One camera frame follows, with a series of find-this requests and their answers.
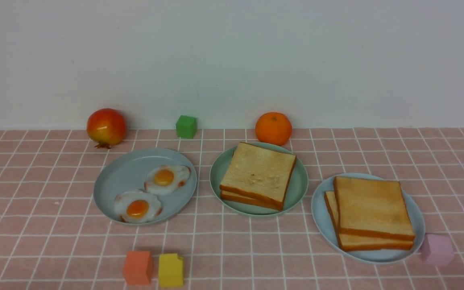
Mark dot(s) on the toast slice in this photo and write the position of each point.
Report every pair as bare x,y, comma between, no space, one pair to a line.
350,242
229,196
372,208
259,173

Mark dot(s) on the orange mandarin fruit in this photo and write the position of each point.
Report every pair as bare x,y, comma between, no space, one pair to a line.
274,128

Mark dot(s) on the green cube block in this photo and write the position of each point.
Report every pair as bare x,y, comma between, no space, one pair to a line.
186,127

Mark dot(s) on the fried egg upper right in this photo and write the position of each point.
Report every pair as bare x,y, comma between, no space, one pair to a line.
166,179

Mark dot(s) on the fried egg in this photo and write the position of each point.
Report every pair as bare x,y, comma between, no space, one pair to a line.
166,179
137,207

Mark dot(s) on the teal green centre plate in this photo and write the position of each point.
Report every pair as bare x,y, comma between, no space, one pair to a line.
297,187

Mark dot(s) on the grey plate with eggs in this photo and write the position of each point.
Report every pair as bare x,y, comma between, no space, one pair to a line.
129,172

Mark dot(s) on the fried egg front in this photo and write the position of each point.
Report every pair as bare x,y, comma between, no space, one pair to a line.
137,207

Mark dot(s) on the red yellow pomegranate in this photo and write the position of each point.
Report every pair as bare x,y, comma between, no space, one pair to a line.
106,127

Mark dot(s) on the yellow block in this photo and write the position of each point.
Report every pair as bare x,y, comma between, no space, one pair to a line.
171,270

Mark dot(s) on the orange block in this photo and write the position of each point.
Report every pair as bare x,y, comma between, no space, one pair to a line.
138,268

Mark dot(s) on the pink block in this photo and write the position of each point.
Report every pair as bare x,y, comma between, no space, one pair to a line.
437,250

